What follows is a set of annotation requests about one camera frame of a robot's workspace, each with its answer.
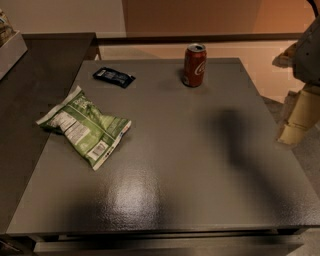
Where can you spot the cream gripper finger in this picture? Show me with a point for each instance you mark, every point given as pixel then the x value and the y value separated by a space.
pixel 285 59
pixel 300 112

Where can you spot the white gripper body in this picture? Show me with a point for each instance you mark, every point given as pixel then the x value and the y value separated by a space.
pixel 308 56

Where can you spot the green jalapeno chip bag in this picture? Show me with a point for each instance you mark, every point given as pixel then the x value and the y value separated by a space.
pixel 92 134

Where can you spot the red soda can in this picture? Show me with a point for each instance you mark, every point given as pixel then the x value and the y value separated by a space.
pixel 194 65

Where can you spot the dark blue snack packet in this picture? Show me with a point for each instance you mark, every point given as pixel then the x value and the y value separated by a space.
pixel 114 77

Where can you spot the white box at left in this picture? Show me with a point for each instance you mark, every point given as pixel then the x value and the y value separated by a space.
pixel 12 45

